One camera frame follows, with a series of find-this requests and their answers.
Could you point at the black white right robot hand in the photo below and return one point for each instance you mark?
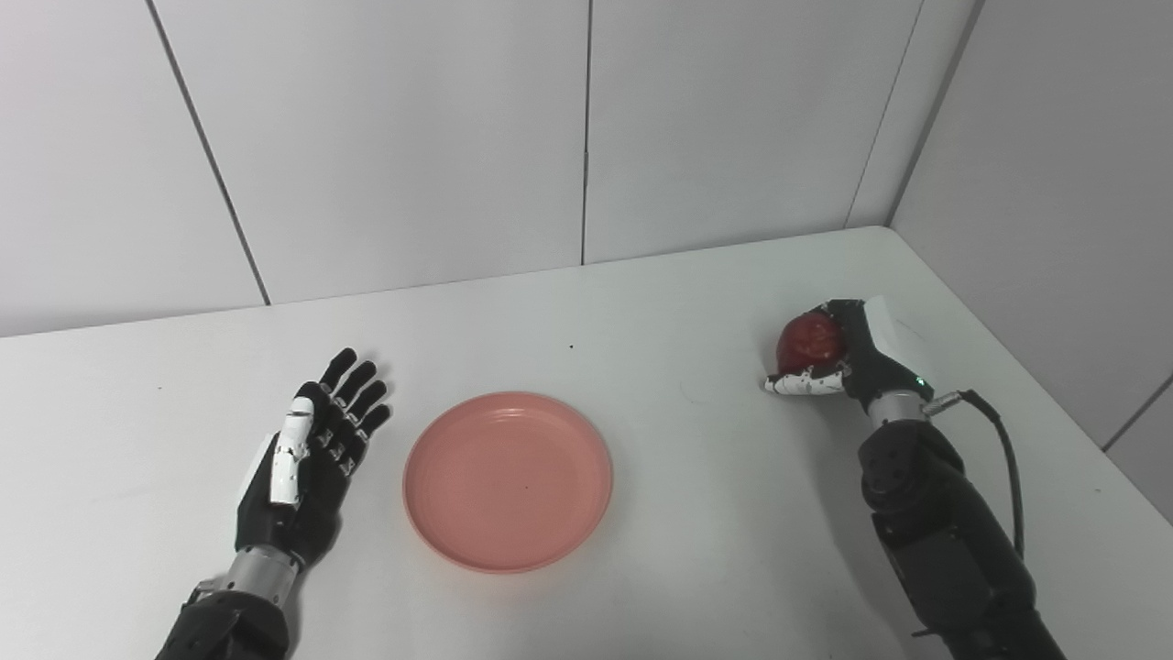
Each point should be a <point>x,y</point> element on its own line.
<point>875,367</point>

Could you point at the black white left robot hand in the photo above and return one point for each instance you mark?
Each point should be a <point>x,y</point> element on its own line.
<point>302,495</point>

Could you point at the red apple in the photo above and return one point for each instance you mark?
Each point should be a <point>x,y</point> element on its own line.
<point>808,344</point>

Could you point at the pink plastic plate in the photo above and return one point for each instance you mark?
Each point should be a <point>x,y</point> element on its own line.
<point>509,481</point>

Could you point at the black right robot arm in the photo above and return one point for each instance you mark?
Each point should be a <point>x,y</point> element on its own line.
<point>944,541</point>

